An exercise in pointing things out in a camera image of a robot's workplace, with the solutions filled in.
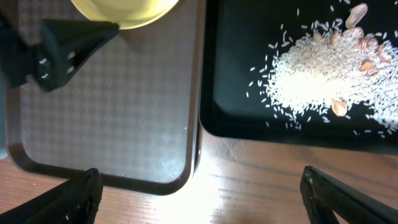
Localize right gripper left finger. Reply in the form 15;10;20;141
1;168;103;224

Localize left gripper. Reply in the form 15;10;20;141
1;19;119;92

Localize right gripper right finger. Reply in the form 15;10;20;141
300;166;397;224

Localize yellow plate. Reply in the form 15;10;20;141
72;0;178;30

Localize rice food waste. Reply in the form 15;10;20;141
248;1;397;136

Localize brown serving tray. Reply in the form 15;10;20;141
4;1;205;195

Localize black tray bin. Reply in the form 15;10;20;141
200;0;397;154

